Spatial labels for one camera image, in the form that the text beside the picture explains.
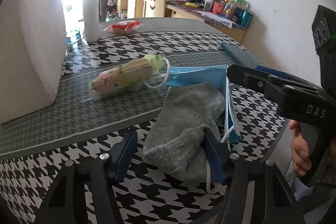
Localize wooden desk with patterned top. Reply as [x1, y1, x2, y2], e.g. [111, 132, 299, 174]
[164, 2, 248, 43]

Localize person's right hand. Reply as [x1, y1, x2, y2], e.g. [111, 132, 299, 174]
[289, 120, 313, 176]

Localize teal round object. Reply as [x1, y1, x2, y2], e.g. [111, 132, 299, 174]
[66, 30, 80, 44]

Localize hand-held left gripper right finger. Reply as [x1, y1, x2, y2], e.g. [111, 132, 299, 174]
[203, 127, 305, 224]

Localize grey sock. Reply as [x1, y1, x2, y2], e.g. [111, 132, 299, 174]
[143, 82, 226, 181]

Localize blue face mask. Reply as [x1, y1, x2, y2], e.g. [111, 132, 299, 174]
[144, 57, 229, 89]
[206, 74, 242, 193]

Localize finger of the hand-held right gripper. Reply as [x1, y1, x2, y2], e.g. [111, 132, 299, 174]
[227, 64, 286, 109]
[253, 65, 319, 92]

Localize wooden desk with drawers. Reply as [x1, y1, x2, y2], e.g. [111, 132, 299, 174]
[113, 0, 147, 19]

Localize red snack packet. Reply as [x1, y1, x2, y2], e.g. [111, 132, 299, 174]
[102, 20, 142, 35]

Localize wooden chair with smiley face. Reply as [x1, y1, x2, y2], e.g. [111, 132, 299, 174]
[143, 0, 166, 18]

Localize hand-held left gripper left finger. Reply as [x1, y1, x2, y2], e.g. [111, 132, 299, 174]
[39, 129, 139, 224]

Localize dark smartphone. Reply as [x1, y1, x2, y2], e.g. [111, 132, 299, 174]
[220, 42, 265, 69]

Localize white foam box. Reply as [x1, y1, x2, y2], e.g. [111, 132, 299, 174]
[0, 0, 67, 125]

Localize houndstooth tablecloth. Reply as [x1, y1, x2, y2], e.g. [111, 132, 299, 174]
[0, 17, 289, 224]

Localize white pump bottle red top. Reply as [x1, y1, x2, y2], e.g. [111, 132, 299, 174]
[82, 0, 101, 43]

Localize floral tissue packet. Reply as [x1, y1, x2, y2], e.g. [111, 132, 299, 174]
[89, 54, 166, 101]

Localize printed papers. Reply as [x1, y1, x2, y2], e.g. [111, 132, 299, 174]
[197, 9, 233, 28]

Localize teal metallic cup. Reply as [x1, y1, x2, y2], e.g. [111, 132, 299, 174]
[241, 10, 253, 29]

